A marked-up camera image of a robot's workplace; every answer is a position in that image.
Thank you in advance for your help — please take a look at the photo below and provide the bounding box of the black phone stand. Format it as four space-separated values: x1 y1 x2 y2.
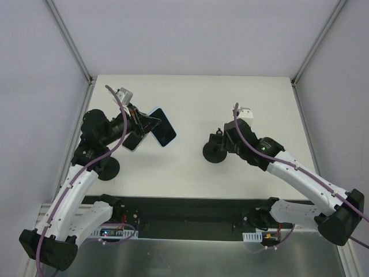
202 128 227 164
98 157 121 181

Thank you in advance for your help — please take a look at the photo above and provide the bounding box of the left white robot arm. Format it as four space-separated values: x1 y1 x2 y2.
19 104 167 276

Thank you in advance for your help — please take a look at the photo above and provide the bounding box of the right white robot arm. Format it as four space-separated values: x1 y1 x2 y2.
222 118 368 246

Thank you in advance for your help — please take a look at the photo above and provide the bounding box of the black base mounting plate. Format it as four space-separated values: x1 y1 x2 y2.
79 195 295 242

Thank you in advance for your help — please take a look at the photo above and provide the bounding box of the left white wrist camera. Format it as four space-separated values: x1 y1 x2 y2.
114 87 133 106

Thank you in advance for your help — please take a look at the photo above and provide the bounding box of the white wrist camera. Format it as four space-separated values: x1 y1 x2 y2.
232 105 254 126
114 87 133 106

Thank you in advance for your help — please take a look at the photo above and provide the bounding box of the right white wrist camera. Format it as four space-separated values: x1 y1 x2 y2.
232 105 254 126

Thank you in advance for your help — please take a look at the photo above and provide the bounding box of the right aluminium frame post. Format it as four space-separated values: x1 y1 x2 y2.
291 0 349 88

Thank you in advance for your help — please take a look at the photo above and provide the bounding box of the aluminium frame post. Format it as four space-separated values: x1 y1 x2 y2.
43 0 93 84
291 0 349 88

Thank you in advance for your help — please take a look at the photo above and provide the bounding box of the right white cable duct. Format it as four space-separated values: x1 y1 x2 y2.
242 231 271 243

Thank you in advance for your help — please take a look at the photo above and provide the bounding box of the white cable duct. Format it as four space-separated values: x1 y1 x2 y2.
89 227 138 239
242 231 271 243

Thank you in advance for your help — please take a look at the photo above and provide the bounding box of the left white cable duct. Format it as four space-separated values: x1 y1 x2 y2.
89 227 138 239

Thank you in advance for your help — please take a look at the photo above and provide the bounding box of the left aluminium frame post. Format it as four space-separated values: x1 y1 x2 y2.
43 0 93 84

